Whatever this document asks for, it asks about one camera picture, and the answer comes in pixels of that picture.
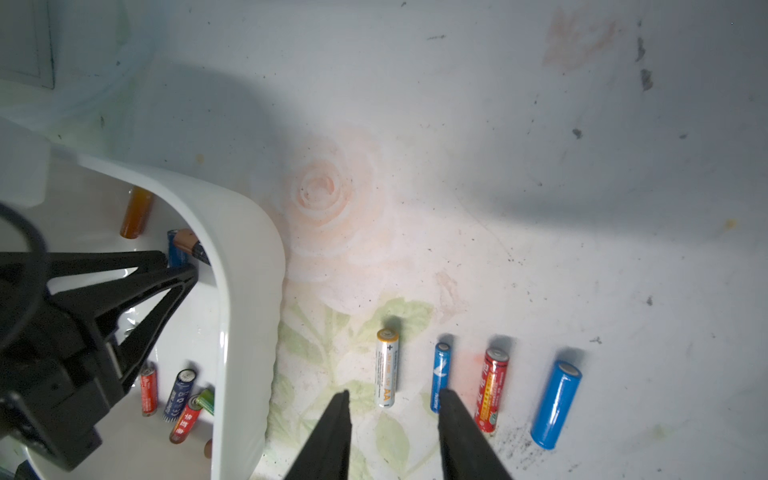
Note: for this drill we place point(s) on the floral table mat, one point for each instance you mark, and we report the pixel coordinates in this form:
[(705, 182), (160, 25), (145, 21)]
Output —
[(582, 181)]

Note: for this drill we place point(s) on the black copper Duracell AA battery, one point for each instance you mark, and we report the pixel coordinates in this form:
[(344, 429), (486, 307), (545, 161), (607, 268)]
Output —
[(187, 242)]

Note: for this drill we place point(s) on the dark blue AAA battery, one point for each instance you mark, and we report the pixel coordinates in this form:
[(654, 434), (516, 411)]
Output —
[(179, 395)]

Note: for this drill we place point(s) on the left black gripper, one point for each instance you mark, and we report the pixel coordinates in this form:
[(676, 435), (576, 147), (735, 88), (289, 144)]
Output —
[(85, 345)]

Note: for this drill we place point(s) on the red green AAA battery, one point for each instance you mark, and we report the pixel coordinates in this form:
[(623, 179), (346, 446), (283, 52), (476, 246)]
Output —
[(186, 421)]

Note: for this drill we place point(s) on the beige desktop file organizer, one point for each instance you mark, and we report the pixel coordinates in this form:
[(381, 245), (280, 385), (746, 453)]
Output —
[(26, 45)]

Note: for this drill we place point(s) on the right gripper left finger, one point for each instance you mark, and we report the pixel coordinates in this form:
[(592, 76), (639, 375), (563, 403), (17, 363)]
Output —
[(326, 452)]

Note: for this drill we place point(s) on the white orange AA battery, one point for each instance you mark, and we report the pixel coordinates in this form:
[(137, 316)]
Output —
[(387, 356)]

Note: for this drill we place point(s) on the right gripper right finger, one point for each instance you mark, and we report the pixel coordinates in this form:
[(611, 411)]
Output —
[(465, 452)]

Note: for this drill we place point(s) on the red AA battery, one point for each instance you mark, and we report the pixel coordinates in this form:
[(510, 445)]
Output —
[(493, 377)]

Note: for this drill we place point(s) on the white plastic storage box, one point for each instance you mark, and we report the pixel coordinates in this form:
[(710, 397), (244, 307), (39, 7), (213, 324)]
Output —
[(226, 329)]

